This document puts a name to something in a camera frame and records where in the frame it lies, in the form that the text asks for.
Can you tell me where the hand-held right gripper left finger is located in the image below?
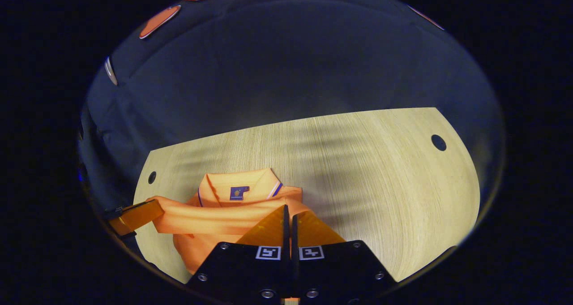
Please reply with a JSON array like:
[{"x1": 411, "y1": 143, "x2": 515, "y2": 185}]
[{"x1": 186, "y1": 204, "x2": 292, "y2": 305}]

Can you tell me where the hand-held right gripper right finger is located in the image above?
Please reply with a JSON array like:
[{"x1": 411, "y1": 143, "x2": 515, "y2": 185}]
[{"x1": 291, "y1": 211, "x2": 399, "y2": 305}]

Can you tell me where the orange T-shirt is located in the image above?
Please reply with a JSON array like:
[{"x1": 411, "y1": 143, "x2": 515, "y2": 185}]
[{"x1": 152, "y1": 168, "x2": 314, "y2": 275}]

